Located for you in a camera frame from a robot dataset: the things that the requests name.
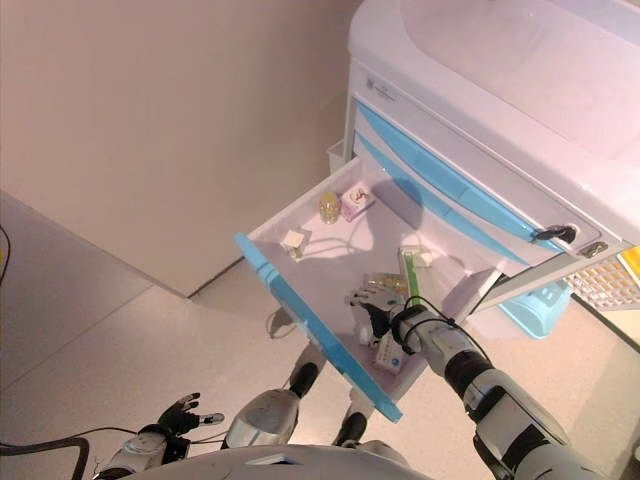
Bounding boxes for black cart lock key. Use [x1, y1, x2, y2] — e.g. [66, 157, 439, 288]
[532, 224, 576, 244]

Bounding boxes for green white medicine box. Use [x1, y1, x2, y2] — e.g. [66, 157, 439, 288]
[398, 247, 426, 301]

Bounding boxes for clear white side bin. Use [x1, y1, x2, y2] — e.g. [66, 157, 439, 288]
[327, 139, 346, 174]

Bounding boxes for white medical cart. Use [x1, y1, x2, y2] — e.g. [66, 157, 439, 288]
[342, 0, 640, 321]

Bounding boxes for silver robot right leg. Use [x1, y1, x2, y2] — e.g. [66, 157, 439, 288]
[334, 385, 374, 449]

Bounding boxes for grey robot torso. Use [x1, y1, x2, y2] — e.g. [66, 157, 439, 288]
[89, 439, 401, 480]

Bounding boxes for silver robot left leg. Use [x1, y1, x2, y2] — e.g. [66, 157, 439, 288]
[222, 344, 331, 450]

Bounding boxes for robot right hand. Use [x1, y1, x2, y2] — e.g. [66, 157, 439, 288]
[343, 283, 408, 351]

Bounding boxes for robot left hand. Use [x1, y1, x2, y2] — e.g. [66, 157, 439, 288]
[158, 392, 225, 436]

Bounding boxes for white cable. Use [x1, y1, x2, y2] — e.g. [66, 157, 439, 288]
[299, 219, 372, 256]

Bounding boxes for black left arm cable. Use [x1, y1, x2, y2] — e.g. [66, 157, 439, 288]
[0, 437, 91, 471]

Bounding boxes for yellow red-lid sharps container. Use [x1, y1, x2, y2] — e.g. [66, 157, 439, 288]
[617, 249, 640, 281]

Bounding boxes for pink white medicine box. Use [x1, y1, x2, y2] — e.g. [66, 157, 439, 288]
[339, 183, 376, 221]

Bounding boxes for thin dark cable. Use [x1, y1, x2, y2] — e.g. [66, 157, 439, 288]
[0, 224, 11, 280]

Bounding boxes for silver robot leg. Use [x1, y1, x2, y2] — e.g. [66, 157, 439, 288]
[334, 385, 374, 449]
[222, 344, 331, 450]

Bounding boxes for blue front cart drawer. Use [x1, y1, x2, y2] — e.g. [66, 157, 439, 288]
[349, 97, 576, 254]
[352, 132, 546, 276]
[233, 157, 506, 420]

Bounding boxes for blue white medicine box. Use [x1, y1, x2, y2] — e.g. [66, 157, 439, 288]
[373, 333, 407, 375]

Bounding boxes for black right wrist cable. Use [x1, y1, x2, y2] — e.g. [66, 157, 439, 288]
[394, 295, 456, 352]

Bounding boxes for blue lidded waste bin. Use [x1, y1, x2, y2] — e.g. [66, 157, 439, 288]
[497, 277, 574, 341]

